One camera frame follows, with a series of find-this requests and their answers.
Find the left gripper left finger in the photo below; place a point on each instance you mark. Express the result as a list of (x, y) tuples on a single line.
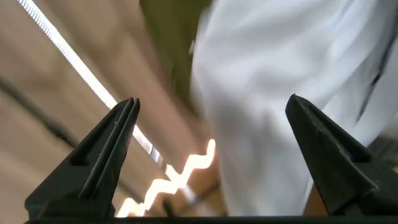
[(93, 189)]

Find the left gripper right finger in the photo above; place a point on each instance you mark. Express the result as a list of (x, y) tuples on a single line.
[(339, 186)]

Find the pale grey shorts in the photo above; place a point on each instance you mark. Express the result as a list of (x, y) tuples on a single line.
[(264, 93)]

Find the green long-sleeved shirt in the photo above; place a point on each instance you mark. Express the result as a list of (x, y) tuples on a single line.
[(174, 46)]

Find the black clothes rack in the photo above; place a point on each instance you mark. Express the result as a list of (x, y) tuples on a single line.
[(168, 209)]

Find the beige curtain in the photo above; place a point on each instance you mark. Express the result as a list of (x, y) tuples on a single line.
[(130, 62)]

